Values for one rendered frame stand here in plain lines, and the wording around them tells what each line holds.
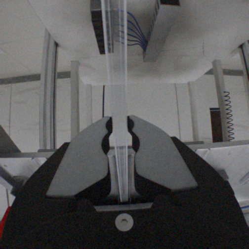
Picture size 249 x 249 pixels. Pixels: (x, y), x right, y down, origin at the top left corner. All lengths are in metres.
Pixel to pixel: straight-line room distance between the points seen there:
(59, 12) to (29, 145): 1.96
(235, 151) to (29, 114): 2.25
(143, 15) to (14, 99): 2.24
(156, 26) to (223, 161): 0.36
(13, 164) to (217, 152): 0.30
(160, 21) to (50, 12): 0.29
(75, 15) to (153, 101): 1.65
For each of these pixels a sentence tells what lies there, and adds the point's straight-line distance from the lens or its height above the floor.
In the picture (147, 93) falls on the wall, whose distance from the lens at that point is 1.99.
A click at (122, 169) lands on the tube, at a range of 0.19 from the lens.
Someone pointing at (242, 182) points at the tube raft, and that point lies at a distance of 0.39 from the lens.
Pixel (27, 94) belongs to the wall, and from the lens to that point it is 2.37.
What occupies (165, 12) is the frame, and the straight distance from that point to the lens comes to 0.41.
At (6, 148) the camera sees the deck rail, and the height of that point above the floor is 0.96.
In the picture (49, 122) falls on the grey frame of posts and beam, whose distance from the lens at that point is 0.47.
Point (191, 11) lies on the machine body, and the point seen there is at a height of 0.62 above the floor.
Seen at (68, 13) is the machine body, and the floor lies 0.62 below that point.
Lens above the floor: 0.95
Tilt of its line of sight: 4 degrees down
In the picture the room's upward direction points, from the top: 177 degrees clockwise
